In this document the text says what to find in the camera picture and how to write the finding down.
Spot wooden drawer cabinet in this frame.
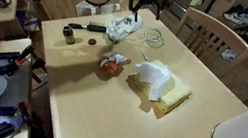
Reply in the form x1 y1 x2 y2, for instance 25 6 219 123
207 0 245 23

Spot dark kitchen appliance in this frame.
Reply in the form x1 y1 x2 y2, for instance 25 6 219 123
167 0 213 24

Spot crumpled white plastic bag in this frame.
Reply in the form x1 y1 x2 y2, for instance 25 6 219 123
103 9 145 47

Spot dark glass bottle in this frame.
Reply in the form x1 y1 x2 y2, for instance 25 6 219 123
59 23 79 47

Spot yellow towel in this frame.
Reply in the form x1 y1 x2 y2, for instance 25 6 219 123
127 55 198 119

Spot wooden shoe rack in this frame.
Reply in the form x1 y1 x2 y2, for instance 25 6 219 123
214 0 248 34

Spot blue white bag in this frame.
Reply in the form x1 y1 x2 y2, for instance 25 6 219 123
13 10 44 35

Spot red wrapped object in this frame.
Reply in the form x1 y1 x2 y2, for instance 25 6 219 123
96 49 133 79

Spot white sneakers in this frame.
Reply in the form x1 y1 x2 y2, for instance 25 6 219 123
221 8 248 27

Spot thin white cable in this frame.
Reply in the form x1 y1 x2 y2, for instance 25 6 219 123
131 24 169 65

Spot small red round lid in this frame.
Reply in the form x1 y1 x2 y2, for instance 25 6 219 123
87 37 99 47

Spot grey white sneaker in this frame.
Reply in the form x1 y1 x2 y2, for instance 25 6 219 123
219 47 241 64

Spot black bar clamp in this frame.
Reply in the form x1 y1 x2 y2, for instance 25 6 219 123
0 39 37 82
13 99 40 128
27 56 50 86

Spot black hair brush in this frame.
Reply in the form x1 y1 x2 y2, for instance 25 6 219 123
67 17 109 36

